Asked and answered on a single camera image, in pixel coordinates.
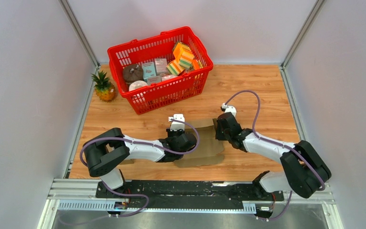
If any brown cardboard box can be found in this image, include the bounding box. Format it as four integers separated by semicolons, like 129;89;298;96
119;159;135;165

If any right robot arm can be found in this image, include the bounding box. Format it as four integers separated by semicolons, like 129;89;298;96
213;112;332;200

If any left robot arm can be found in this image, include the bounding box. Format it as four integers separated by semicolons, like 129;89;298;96
80;128;198;198

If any grey small box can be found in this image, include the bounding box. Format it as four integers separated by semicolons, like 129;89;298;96
154;58;169;76

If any teal small box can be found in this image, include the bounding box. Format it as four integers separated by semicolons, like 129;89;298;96
141;62;157;81

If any red plastic shopping basket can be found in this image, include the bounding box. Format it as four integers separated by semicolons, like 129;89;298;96
107;26;214;115

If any white round tin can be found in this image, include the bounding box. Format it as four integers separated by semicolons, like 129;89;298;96
129;80;148;91

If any striped sponge lower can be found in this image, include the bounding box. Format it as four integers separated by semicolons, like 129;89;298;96
166;60;185;76

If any orange sponge right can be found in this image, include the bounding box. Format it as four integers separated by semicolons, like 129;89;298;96
191;59;203;71

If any brown round item in basket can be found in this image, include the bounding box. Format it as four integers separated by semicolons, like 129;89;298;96
122;64;143;84

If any small pineapple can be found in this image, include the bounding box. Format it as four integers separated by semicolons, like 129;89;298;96
91;71;116;102

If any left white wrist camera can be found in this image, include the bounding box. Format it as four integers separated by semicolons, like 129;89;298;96
168;114;185;131

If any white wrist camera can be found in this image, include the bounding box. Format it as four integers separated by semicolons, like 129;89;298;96
168;114;185;131
221;103;237;117

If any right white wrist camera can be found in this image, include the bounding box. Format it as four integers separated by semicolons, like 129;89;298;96
221;103;237;117

